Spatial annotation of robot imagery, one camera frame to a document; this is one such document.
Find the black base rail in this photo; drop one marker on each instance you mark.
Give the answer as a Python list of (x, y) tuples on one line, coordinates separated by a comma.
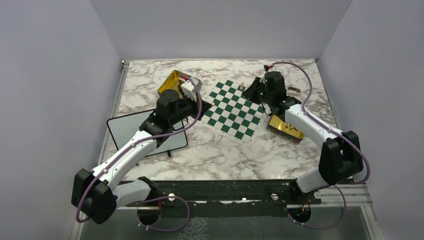
[(238, 198)]

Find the green white chess board mat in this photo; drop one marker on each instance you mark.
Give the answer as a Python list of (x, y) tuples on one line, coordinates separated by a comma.
[(233, 118)]

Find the small whiteboard with stand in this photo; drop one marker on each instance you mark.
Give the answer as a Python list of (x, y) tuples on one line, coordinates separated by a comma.
[(123, 128)]

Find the aluminium rail right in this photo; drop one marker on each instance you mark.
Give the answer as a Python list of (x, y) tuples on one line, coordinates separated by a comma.
[(351, 195)]

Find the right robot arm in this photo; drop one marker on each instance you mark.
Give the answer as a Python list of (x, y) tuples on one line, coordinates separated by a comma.
[(339, 158)]

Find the gold tin with dark pieces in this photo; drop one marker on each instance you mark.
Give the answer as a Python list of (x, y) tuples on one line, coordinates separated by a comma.
[(174, 82)]

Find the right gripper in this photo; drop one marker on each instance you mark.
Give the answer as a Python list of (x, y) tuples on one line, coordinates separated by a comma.
[(250, 93)]

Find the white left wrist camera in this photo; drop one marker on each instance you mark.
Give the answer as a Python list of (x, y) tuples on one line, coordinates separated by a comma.
[(188, 89)]

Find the beige stapler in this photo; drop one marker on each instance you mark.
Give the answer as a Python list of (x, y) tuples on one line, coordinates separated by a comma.
[(293, 91)]

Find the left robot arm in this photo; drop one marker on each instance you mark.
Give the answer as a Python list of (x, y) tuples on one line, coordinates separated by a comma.
[(97, 193)]

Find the gold tin with light pieces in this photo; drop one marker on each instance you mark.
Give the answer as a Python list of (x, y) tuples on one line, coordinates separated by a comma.
[(285, 130)]

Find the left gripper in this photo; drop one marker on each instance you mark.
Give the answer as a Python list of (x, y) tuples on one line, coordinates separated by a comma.
[(205, 106)]

